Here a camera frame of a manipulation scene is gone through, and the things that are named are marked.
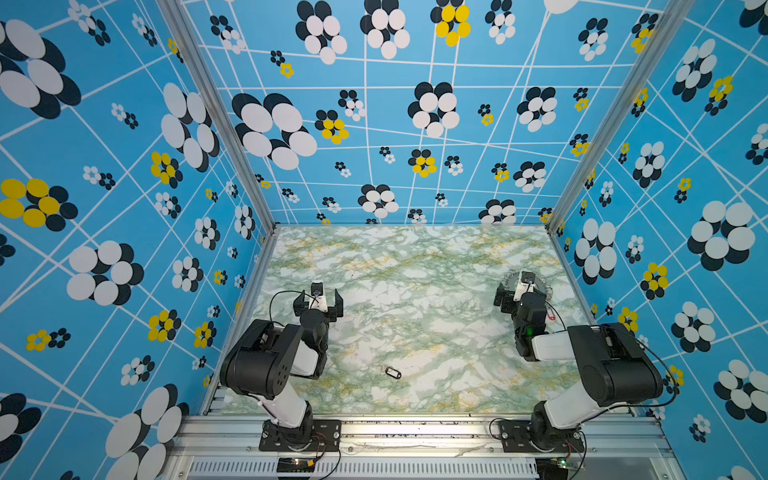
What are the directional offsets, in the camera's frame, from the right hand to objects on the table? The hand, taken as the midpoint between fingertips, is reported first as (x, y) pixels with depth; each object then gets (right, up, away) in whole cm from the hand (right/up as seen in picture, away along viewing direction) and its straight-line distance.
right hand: (520, 286), depth 93 cm
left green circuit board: (-64, -41, -21) cm, 79 cm away
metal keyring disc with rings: (+1, +2, +9) cm, 9 cm away
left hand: (-63, -1, -2) cm, 63 cm away
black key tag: (-40, -23, -9) cm, 47 cm away
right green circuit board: (-3, -39, -25) cm, 47 cm away
